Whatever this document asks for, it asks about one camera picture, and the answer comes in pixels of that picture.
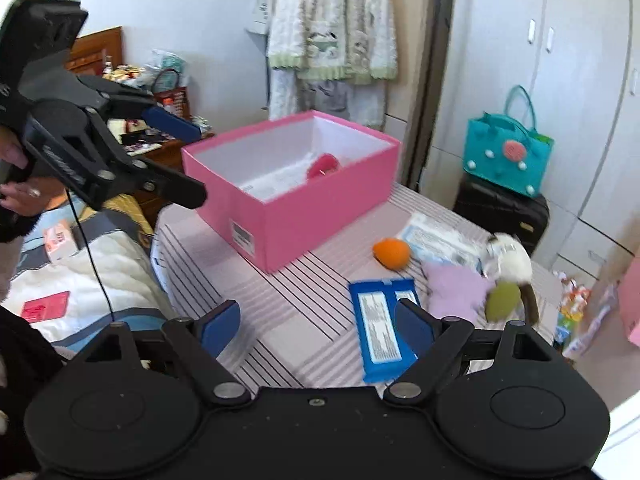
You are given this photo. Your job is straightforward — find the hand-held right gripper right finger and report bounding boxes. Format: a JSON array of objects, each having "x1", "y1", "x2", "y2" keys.
[{"x1": 382, "y1": 297, "x2": 556, "y2": 408}]

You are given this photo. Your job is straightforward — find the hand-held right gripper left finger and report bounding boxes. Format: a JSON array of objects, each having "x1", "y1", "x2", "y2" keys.
[{"x1": 82, "y1": 299, "x2": 256, "y2": 408}]

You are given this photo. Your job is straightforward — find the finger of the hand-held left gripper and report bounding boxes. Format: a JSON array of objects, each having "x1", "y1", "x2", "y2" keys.
[
  {"x1": 77, "y1": 74, "x2": 204, "y2": 142},
  {"x1": 105, "y1": 155, "x2": 209, "y2": 209}
]

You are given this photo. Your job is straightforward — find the blue wet wipes pack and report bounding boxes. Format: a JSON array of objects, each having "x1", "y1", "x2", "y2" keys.
[{"x1": 348, "y1": 278, "x2": 420, "y2": 385}]

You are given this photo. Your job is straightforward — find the purple plush toy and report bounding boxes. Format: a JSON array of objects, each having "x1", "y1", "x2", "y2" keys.
[{"x1": 420, "y1": 260, "x2": 493, "y2": 322}]

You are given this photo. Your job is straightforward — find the orange soft toy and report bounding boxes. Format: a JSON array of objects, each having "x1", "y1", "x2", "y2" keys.
[{"x1": 372, "y1": 238, "x2": 412, "y2": 268}]

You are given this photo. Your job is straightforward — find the light blue tissue pack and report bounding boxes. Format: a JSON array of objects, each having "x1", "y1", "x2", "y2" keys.
[{"x1": 397, "y1": 211, "x2": 493, "y2": 273}]

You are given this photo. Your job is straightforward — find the green soft toy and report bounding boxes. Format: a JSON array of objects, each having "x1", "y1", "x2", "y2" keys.
[{"x1": 484, "y1": 281, "x2": 521, "y2": 323}]

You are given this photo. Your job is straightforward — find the white plush toy brown tail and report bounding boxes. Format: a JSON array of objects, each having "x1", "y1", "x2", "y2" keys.
[{"x1": 480, "y1": 232, "x2": 541, "y2": 323}]

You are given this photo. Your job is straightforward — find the pink cardboard box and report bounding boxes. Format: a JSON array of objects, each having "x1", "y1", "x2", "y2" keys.
[{"x1": 181, "y1": 110, "x2": 402, "y2": 275}]

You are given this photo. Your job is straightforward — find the pink soft toy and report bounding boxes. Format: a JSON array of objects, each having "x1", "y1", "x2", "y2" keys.
[{"x1": 307, "y1": 153, "x2": 343, "y2": 179}]

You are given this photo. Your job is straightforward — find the person's left hand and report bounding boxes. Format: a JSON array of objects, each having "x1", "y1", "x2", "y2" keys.
[{"x1": 0, "y1": 126, "x2": 68, "y2": 217}]

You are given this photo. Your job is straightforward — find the woven basket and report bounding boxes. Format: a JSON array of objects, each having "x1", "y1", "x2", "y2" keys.
[{"x1": 151, "y1": 67, "x2": 191, "y2": 118}]

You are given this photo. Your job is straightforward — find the wooden nightstand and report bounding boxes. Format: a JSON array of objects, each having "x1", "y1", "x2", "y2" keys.
[{"x1": 120, "y1": 132, "x2": 216, "y2": 241}]

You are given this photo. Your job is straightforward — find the green white tissue pack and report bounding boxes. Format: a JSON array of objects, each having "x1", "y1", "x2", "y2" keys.
[{"x1": 147, "y1": 50, "x2": 188, "y2": 86}]

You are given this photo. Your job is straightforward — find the striped tablecloth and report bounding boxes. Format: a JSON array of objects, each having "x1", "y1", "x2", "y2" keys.
[{"x1": 150, "y1": 182, "x2": 563, "y2": 391}]

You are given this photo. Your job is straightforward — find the wooden headboard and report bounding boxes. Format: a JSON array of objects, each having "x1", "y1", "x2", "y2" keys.
[{"x1": 65, "y1": 26, "x2": 124, "y2": 78}]

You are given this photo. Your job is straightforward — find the bed blanket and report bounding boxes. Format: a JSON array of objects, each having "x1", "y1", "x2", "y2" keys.
[{"x1": 0, "y1": 195, "x2": 173, "y2": 351}]

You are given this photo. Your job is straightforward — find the pink packet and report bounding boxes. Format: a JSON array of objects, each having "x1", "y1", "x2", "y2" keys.
[{"x1": 42, "y1": 220, "x2": 81, "y2": 263}]

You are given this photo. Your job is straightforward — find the black suitcase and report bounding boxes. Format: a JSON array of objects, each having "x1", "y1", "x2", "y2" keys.
[{"x1": 452, "y1": 175, "x2": 550, "y2": 256}]

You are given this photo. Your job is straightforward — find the white tote bag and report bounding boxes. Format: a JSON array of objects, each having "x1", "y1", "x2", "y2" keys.
[{"x1": 245, "y1": 0, "x2": 276, "y2": 36}]

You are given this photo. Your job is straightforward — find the grey pajama pants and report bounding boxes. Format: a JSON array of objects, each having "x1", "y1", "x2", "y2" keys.
[{"x1": 267, "y1": 67, "x2": 388, "y2": 128}]

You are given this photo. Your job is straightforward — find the pile of colourful packets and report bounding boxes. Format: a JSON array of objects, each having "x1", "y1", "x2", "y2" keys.
[{"x1": 552, "y1": 270, "x2": 621, "y2": 361}]

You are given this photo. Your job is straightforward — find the red card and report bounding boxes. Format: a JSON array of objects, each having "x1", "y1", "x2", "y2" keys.
[{"x1": 21, "y1": 291, "x2": 70, "y2": 323}]

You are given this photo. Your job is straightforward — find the teal felt handbag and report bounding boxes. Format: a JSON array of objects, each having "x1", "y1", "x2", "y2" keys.
[{"x1": 462, "y1": 85, "x2": 555, "y2": 197}]

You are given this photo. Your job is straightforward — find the white fluffy jacket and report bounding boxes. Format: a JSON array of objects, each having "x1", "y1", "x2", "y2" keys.
[{"x1": 266, "y1": 0, "x2": 398, "y2": 85}]

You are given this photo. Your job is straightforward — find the person's dark clothing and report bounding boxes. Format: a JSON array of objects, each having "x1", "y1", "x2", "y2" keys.
[{"x1": 0, "y1": 305, "x2": 76, "y2": 466}]

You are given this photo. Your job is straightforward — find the pink paper bag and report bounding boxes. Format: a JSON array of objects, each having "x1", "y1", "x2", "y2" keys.
[{"x1": 617, "y1": 257, "x2": 640, "y2": 346}]

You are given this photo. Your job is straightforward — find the white wardrobe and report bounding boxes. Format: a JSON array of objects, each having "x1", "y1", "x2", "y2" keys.
[{"x1": 425, "y1": 0, "x2": 640, "y2": 281}]

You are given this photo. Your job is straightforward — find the black cable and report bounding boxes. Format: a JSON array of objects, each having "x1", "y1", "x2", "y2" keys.
[{"x1": 65, "y1": 187, "x2": 116, "y2": 323}]

